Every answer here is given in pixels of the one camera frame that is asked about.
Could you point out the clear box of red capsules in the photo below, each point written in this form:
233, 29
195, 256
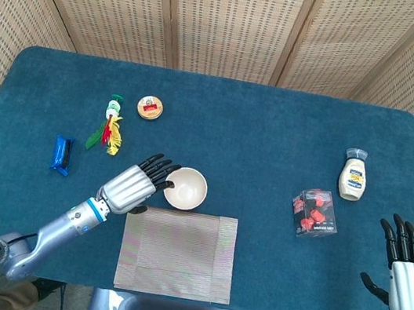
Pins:
316, 215

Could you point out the robot left hand silver black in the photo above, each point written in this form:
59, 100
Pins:
125, 189

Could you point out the round tin with red label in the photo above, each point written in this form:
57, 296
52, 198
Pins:
151, 107

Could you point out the colourful feather shuttlecock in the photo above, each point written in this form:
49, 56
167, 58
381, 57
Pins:
113, 109

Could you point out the bamboo folding screen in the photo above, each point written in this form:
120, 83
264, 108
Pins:
233, 20

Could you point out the robot left arm grey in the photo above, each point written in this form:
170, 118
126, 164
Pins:
60, 226

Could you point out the blue table cloth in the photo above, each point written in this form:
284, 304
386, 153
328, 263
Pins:
232, 147

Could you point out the blue snack packet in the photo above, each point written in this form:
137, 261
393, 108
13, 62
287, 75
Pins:
60, 154

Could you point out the beige woven placemat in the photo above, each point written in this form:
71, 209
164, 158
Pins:
178, 253

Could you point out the mayonnaise squeeze bottle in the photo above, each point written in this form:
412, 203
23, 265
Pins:
353, 179

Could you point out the robot right hand silver black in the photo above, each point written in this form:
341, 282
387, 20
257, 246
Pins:
413, 289

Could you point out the white ceramic bowl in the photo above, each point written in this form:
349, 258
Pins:
189, 192

